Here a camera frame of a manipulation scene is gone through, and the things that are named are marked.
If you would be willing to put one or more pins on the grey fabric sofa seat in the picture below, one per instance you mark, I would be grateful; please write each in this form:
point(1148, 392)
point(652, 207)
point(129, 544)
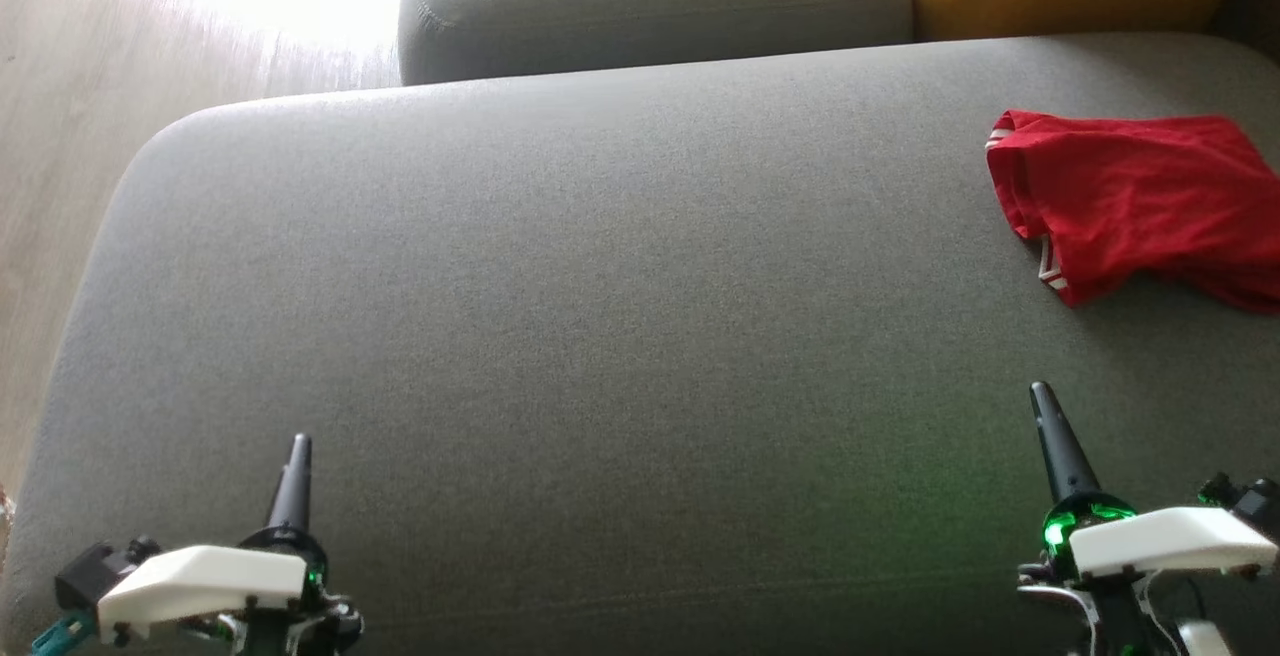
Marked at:
point(600, 336)

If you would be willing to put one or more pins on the red and white t-shirt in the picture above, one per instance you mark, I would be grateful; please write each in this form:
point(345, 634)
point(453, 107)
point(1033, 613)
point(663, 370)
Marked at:
point(1140, 196)

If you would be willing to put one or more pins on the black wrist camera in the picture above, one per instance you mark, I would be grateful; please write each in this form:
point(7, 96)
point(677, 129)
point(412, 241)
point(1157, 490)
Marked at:
point(95, 571)
point(1255, 501)

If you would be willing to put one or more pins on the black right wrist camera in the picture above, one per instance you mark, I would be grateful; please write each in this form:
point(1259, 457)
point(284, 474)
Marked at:
point(1255, 501)

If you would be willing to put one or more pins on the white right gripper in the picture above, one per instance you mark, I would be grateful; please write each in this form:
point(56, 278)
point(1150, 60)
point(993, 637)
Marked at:
point(1170, 541)

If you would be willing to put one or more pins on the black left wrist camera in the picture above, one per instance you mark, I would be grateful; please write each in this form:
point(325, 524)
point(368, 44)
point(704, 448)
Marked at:
point(95, 571)

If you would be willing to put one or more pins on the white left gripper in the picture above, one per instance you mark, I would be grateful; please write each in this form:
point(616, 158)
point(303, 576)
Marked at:
point(200, 581)

